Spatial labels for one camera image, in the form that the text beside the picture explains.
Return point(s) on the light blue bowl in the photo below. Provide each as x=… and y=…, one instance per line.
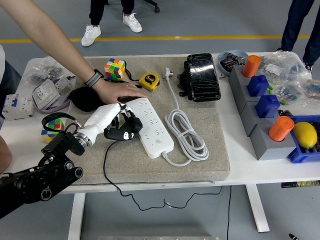
x=221, y=66

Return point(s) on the person's left hand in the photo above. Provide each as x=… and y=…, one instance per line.
x=115, y=91

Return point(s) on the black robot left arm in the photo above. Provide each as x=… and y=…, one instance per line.
x=32, y=182

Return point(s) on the person's right forearm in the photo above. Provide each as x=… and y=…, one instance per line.
x=5, y=155

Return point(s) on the large colourful puzzle cube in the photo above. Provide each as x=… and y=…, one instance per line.
x=114, y=68

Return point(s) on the small black connector parts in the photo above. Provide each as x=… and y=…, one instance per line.
x=283, y=113

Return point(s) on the clear bag with blue parts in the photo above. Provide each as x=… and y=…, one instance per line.
x=287, y=92

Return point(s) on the clear bag with brown parts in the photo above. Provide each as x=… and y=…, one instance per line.
x=312, y=87

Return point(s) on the yellow lemon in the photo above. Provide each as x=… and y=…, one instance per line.
x=305, y=135

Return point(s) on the black chair base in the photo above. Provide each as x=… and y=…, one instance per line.
x=156, y=9

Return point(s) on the small colourful puzzle cube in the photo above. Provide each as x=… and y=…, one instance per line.
x=53, y=125

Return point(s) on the glossy black case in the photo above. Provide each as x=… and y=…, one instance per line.
x=203, y=77

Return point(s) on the large white socket panel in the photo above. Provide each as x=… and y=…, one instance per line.
x=43, y=93

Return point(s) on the blue plastic bin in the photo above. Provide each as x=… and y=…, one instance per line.
x=300, y=155

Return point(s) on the white table leg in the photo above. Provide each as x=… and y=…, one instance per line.
x=257, y=212
x=76, y=215

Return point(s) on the orange cylinder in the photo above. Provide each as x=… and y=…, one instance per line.
x=251, y=65
x=281, y=128

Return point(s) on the black plastic holder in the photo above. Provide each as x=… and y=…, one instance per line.
x=183, y=80

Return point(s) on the blue block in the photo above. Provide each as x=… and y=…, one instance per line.
x=257, y=86
x=267, y=106

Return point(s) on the black power adapter plug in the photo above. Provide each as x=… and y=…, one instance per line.
x=136, y=125

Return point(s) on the clear bag with labelled parts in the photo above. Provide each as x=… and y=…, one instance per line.
x=280, y=65

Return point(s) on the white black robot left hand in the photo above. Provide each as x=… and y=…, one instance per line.
x=100, y=120

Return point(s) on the small metal clip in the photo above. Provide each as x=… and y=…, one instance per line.
x=222, y=76

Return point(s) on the black cloth pouch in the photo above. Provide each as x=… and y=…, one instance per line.
x=82, y=100

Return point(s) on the grey block base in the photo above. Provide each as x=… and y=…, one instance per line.
x=243, y=100
x=272, y=151
x=250, y=117
x=236, y=80

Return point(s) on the grey-brown mat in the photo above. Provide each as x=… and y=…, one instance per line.
x=125, y=170

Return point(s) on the person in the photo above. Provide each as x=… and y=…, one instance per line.
x=7, y=72
x=297, y=20
x=96, y=12

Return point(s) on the person's left forearm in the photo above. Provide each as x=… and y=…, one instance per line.
x=47, y=37

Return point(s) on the black table control panel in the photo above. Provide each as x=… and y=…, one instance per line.
x=300, y=184

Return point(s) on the black electronic parts heap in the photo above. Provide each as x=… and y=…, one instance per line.
x=231, y=61

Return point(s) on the white power strip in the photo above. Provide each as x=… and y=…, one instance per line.
x=156, y=135

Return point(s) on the black grey wristwatch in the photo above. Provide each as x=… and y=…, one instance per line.
x=93, y=78

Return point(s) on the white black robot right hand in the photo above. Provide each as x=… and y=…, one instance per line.
x=293, y=237

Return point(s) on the clear bag of screws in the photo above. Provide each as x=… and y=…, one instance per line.
x=45, y=70

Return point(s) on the white circuit breaker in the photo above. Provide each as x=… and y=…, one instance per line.
x=17, y=107

